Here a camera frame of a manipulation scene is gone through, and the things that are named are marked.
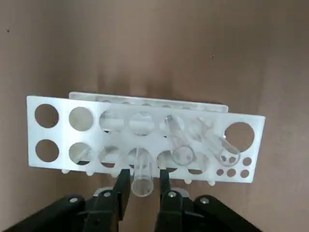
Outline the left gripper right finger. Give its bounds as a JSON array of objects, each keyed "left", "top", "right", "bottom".
[{"left": 156, "top": 169, "right": 288, "bottom": 232}]

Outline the white test tube rack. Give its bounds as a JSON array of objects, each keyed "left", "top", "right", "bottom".
[{"left": 26, "top": 91, "right": 266, "bottom": 187}]

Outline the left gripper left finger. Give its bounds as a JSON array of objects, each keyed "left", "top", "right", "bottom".
[{"left": 0, "top": 169, "right": 132, "bottom": 232}]

